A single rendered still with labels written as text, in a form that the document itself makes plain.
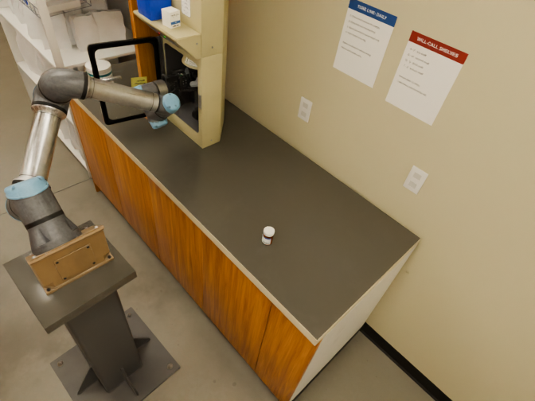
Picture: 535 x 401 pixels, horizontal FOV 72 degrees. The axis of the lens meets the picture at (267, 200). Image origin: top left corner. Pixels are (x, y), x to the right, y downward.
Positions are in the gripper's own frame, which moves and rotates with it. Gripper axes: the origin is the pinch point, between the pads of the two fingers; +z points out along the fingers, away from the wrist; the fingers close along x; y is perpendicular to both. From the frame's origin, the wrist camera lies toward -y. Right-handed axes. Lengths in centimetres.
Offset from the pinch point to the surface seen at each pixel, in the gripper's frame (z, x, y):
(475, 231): 33, -133, -11
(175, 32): -18.0, -9.0, 29.3
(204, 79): -8.8, -14.8, 9.4
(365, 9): 33, -58, 46
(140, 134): -28.7, 12.7, -27.7
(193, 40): -14.0, -14.8, 27.7
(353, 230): 9, -97, -28
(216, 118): -1.4, -14.8, -12.8
